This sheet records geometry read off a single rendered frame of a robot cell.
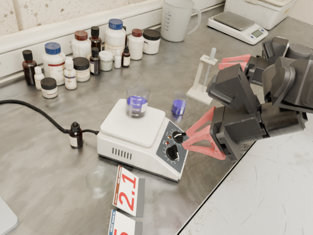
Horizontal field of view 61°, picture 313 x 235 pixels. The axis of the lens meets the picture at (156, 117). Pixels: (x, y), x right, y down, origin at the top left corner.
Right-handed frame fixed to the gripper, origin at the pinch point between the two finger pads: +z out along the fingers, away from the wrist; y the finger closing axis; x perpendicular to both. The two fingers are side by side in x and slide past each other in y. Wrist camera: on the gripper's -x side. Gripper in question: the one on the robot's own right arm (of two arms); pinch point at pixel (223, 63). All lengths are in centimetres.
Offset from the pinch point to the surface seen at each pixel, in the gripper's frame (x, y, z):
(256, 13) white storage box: 7, -77, 3
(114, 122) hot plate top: 2.7, 35.3, 13.7
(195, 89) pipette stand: 11.1, 0.5, 6.5
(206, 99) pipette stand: 11.9, 2.7, 1.8
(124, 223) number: 10, 51, 1
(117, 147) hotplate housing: 6.2, 38.5, 10.9
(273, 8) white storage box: 3, -75, -4
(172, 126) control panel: 6.4, 25.8, 3.6
